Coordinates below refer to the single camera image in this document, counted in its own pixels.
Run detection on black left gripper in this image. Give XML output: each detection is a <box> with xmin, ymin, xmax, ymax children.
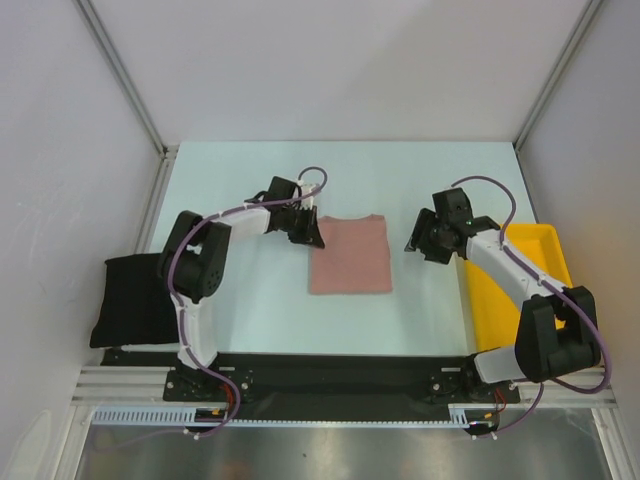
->
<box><xmin>281</xmin><ymin>205</ymin><xmax>324</xmax><ymax>249</ymax></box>

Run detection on pink t shirt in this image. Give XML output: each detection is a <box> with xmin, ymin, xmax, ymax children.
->
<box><xmin>309</xmin><ymin>214</ymin><xmax>393</xmax><ymax>295</ymax></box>

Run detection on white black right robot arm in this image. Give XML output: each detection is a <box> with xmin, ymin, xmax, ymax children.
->
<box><xmin>405</xmin><ymin>188</ymin><xmax>603</xmax><ymax>401</ymax></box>

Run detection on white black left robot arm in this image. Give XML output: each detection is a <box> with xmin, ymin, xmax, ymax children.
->
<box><xmin>158</xmin><ymin>175</ymin><xmax>328</xmax><ymax>400</ymax></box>

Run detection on yellow plastic tray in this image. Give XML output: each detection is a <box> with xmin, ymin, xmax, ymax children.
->
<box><xmin>465</xmin><ymin>224</ymin><xmax>573</xmax><ymax>351</ymax></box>

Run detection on folded black t shirt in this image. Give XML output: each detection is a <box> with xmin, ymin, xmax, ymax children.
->
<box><xmin>89</xmin><ymin>253</ymin><xmax>179</xmax><ymax>349</ymax></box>

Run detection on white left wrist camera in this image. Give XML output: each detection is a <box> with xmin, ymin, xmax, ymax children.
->
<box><xmin>298</xmin><ymin>180</ymin><xmax>320</xmax><ymax>210</ymax></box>

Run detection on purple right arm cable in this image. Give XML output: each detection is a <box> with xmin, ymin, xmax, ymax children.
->
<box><xmin>449</xmin><ymin>175</ymin><xmax>614</xmax><ymax>394</ymax></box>

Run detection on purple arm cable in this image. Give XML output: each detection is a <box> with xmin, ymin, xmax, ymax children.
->
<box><xmin>449</xmin><ymin>175</ymin><xmax>614</xmax><ymax>394</ymax></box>
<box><xmin>167</xmin><ymin>166</ymin><xmax>329</xmax><ymax>371</ymax></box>

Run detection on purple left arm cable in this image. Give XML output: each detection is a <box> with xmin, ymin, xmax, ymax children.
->
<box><xmin>167</xmin><ymin>166</ymin><xmax>329</xmax><ymax>371</ymax></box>

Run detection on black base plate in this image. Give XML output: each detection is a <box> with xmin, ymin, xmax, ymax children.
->
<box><xmin>163</xmin><ymin>353</ymin><xmax>521</xmax><ymax>412</ymax></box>

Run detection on white slotted cable duct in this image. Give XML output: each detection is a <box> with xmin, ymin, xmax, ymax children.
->
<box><xmin>92</xmin><ymin>405</ymin><xmax>497</xmax><ymax>431</ymax></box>

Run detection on aluminium frame rail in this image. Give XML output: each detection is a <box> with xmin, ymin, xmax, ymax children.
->
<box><xmin>71</xmin><ymin>366</ymin><xmax>617</xmax><ymax>408</ymax></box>

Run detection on right aluminium corner post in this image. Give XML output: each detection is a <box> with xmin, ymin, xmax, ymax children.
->
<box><xmin>512</xmin><ymin>0</ymin><xmax>608</xmax><ymax>155</ymax></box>

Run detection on aluminium corner post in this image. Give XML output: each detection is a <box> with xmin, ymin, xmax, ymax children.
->
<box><xmin>512</xmin><ymin>0</ymin><xmax>608</xmax><ymax>155</ymax></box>
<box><xmin>74</xmin><ymin>0</ymin><xmax>174</xmax><ymax>156</ymax></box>

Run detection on left aluminium corner post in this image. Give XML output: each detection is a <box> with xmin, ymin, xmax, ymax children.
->
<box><xmin>74</xmin><ymin>0</ymin><xmax>174</xmax><ymax>156</ymax></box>

